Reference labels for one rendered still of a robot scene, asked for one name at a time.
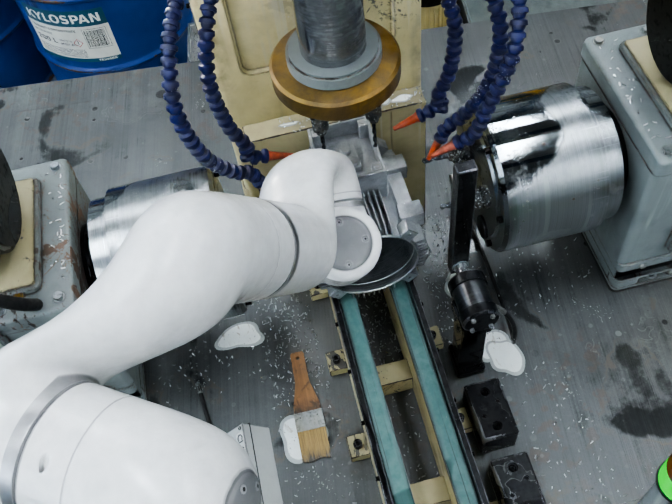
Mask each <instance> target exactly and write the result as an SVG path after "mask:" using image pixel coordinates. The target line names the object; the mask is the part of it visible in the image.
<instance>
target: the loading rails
mask: <svg viewBox="0 0 672 504"><path fill-rule="evenodd" d="M382 290H383V289H382ZM309 291H310V295H311V299H312V301H314V300H319V299H323V298H327V297H329V295H328V291H327V289H323V290H321V288H320V287H318V285H317V286H316V287H314V288H312V289H310V290H309ZM383 293H384V296H385V299H386V302H387V306H388V309H389V312H390V315H391V319H392V322H393V325H394V328H395V332H396V335H397V338H398V341H399V344H400V348H401V351H402V354H403V357H404V359H402V360H398V361H394V362H390V363H386V364H382V365H378V366H376V364H375V361H374V357H373V354H372V350H371V347H370V343H369V340H368V336H367V333H366V329H365V326H364V322H363V319H362V315H361V312H360V308H359V305H358V301H357V298H356V295H358V294H354V298H353V295H352V294H349V293H346V294H345V295H344V296H343V297H342V298H340V299H337V298H333V297H329V299H330V303H331V307H332V310H333V314H334V318H335V322H336V323H335V325H336V327H337V330H338V333H339V337H340V341H341V345H342V349H339V350H335V351H331V352H327V353H325V356H326V360H327V364H328V368H329V372H330V375H331V376H334V375H338V374H342V373H346V372H348V374H349V376H350V379H351V383H352V387H353V391H354V395H355V398H356V402H357V406H358V410H359V414H360V418H361V425H362V426H363V429H364V432H363V433H359V434H355V435H351V436H347V437H346V441H347V445H348V450H349V454H350V458H351V461H352V462H355V461H359V460H363V459H367V458H370V457H371V460H372V464H373V467H374V471H375V475H376V477H375V479H376V482H377V483H378V487H379V490H380V494H381V498H382V502H383V504H499V501H498V500H493V501H488V498H487V495H486V492H485V489H484V486H483V483H482V480H481V477H480V474H479V471H478V468H477V465H476V462H475V460H474V456H475V454H474V452H472V451H471V448H470V445H469V442H468V439H467V436H466V433H468V432H472V429H473V426H472V423H471V420H470V417H469V414H468V411H467V409H466V407H461V408H457V406H456V404H455V402H456V398H455V397H454V398H453V395H452V392H451V389H450V386H449V383H448V380H447V377H446V374H445V371H444V368H443V365H442V362H441V359H440V356H439V353H438V352H439V349H442V348H443V347H444V342H443V339H442V336H441V334H440V331H439V328H438V326H432V327H429V324H428V321H427V318H426V315H425V312H424V309H423V302H422V301H421V300H420V297H419V294H418V292H417V289H416V286H415V283H414V280H413V279H412V280H411V281H410V282H407V281H403V280H400V281H399V282H397V283H396V287H395V288H394V285H391V288H390V290H389V288H388V287H387V288H385V292H384V290H383ZM412 388H413V390H414V393H415V396H416V399H417V403H418V406H419V409H420V412H421V416H422V419H423V422H424V425H425V429H426V432H427V435H428V438H429V441H430V445H431V448H432V451H433V454H434V458H435V461H436V464H437V467H438V471H439V474H440V476H439V477H435V478H432V479H428V480H424V481H420V482H416V483H412V484H409V480H408V477H407V473H406V470H405V466H404V463H403V459H402V456H401V452H400V449H399V445H398V442H397V438H396V435H395V431H394V428H393V424H392V421H391V417H390V414H389V410H388V407H387V403H386V400H385V395H389V394H393V393H397V392H401V391H405V390H409V389H412Z"/></svg>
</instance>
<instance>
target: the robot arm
mask: <svg viewBox="0 0 672 504"><path fill-rule="evenodd" d="M381 248H382V240H381V235H380V232H379V229H378V227H377V225H376V224H375V222H374V221H373V220H372V218H371V217H370V216H368V215H367V213H366V209H365V206H364V201H363V197H362V193H361V189H360V185H359V181H358V177H357V174H356V171H355V168H354V166H353V164H352V162H351V161H350V159H349V158H348V157H346V156H345V155H343V154H341V153H338V152H335V151H332V150H327V149H308V150H303V151H299V152H297V153H294V154H292V155H290V156H288V157H286V158H284V159H283V160H281V161H280V162H279V163H277V164H276V165H275V166H274V167H273V168H272V169H271V170H270V172H269V173H268V175H267V176H266V178H265V180H264V182H263V185H262V188H261V191H260V195H259V198H256V197H249V196H242V195H235V194H229V193H222V192H213V191H204V190H188V191H181V192H176V193H173V194H170V195H167V196H165V197H163V198H161V199H159V200H158V201H156V202H155V203H153V204H152V205H151V206H150V207H149V208H148V209H146V210H145V211H144V213H143V214H142V215H141V216H140V217H139V218H138V220H137V221H136V222H135V224H134V225H133V227H132V228H131V229H130V231H129V233H128V234H127V236H126V237H125V239H124V241H123V242H122V244H121V246H120V247H119V249H118V250H117V252H116V254H115V255H114V257H113V258H112V260H111V261H110V263H109V264H108V266H107V267H106V268H105V270H104V271H103V272H102V274H101V275H100V276H99V277H98V279H97V280H96V281H95V282H94V283H93V284H92V285H91V286H90V288H89V289H88V290H87V291H86V292H85V293H84V294H83V295H81V296H80V297H79V298H78V299H77V300H76V301H75V302H74V303H73V304H71V305H70V306H69V307H68V308H67V309H65V310H64V311H63V312H61V313H60V314H59V315H57V316H56V317H55V318H53V319H52V320H50V321H49V322H47V323H45V324H44V325H42V326H40V327H38V328H36V329H35V330H33V331H31V332H29V333H27V334H26V335H24V336H22V337H20V338H18V339H16V340H15V341H13V342H11V343H9V344H7V345H6V346H4V347H2V348H1V349H0V504H261V490H260V483H259V479H258V475H257V472H256V469H255V467H254V465H253V463H252V461H251V458H250V457H249V455H248V454H247V452H246V451H245V449H244V448H243V447H242V446H241V445H240V443H239V442H237V441H236V440H235V439H234V438H233V437H232V436H230V435H229V434H227V433H226V432H224V431H223V430H221V429H219V428H217V427H215V426H213V425H211V424H209V423H207V422H205V421H202V420H200V419H197V418H195V417H192V416H190V415H187V414H184V413H182V412H179V411H176V410H173V409H171V408H168V407H165V406H162V405H159V404H156V403H153V402H150V401H147V400H144V399H141V398H138V397H135V396H132V395H129V394H126V393H123V392H119V391H116V390H113V389H110V388H107V387H104V384H105V383H106V382H107V381H108V380H110V379H111V378H112V377H114V376H115V375H117V374H119V373H121V372H122V371H125V370H127V369H129V368H131V367H134V366H136V365H138V364H141V363H143V362H145V361H148V360H150V359H152V358H155V357H157V356H159V355H162V354H164V353H166V352H168V351H171V350H173V349H175V348H177V347H179V346H182V345H184V344H186V343H188V342H189V341H191V340H193V339H195V338H197V337H199V336H200V335H202V334H204V333H205V332H207V331H208V330H209V329H211V328H212V327H214V326H215V325H216V324H217V323H219V322H220V321H221V320H222V319H223V318H224V317H225V316H226V314H227V313H228V312H229V311H230V310H231V308H232V307H233V306H234V304H239V303H245V302H251V301H257V300H263V299H268V298H273V297H278V296H284V295H289V294H294V293H300V292H304V291H307V290H310V289H312V288H314V287H316V286H317V285H319V284H320V283H323V282H324V283H326V284H328V285H332V286H346V285H349V284H352V283H354V282H356V281H357V280H359V279H360V278H362V277H363V276H365V275H366V274H368V273H369V272H370V271H371V270H372V269H373V268H374V267H375V265H376V263H377V262H378V259H379V257H380V253H381Z"/></svg>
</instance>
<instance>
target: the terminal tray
mask: <svg viewBox="0 0 672 504"><path fill-rule="evenodd" d="M360 120H364V121H365V123H364V124H360V123H359V121H360ZM307 132H308V138H309V143H310V146H309V149H322V143H321V140H320V136H318V135H314V134H313V129H312V128H311V129H307ZM373 136H374V135H373V133H372V127H371V124H370V123H369V122H368V120H367V119H366V118H365V116H363V117H358V118H354V119H350V120H345V121H341V122H337V123H332V124H329V129H328V130H327V133H326V134H325V135H324V139H325V146H326V149H327V150H332V151H335V152H338V153H341V154H343V155H345V156H346V157H348V158H349V159H350V161H351V162H352V164H353V166H354V168H355V171H356V174H357V177H358V181H359V185H360V189H361V191H363V194H364V196H367V190H368V191H369V194H370V196H373V190H374V191H375V194H376V196H378V190H379V189H380V192H381V195H382V196H385V197H388V196H387V195H388V194H389V193H388V179H387V170H386V167H385V164H384V162H383V159H382V156H381V153H380V150H379V147H378V144H377V147H373V145H374V142H373ZM376 164H379V165H380V167H379V168H378V169H376V168H375V167H374V166H375V165H376Z"/></svg>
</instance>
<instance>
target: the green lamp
mask: <svg viewBox="0 0 672 504"><path fill-rule="evenodd" d="M667 461H668V459H667V460H666V461H665V462H664V463H663V465H662V466H661V468H660V470H659V474H658V482H659V485H660V488H661V490H662V491H663V493H664V494H665V495H666V496H667V497H668V498H669V499H670V500H672V481H671V480H670V478H669V476H668V473H667Z"/></svg>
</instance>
